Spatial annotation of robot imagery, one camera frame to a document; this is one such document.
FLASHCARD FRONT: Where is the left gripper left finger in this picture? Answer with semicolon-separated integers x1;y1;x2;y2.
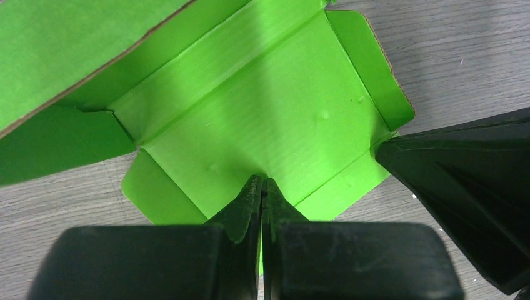
27;176;262;299

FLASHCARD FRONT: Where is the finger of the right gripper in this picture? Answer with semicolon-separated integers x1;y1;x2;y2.
375;108;529;295

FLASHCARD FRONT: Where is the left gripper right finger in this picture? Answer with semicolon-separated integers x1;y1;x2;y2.
261;179;458;299

